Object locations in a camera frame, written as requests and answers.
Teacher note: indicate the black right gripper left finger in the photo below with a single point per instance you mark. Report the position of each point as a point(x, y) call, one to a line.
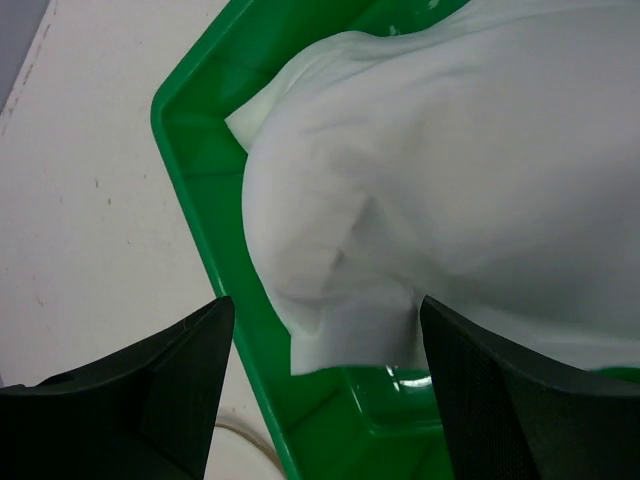
point(147, 411)

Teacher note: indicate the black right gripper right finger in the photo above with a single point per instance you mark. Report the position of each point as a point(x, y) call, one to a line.
point(508, 412)

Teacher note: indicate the pink bra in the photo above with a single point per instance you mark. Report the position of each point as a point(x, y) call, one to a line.
point(490, 162)

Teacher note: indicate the white mesh laundry bag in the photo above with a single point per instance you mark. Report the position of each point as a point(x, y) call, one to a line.
point(238, 451)

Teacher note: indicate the green plastic tray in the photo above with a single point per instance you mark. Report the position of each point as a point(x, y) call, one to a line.
point(341, 423)

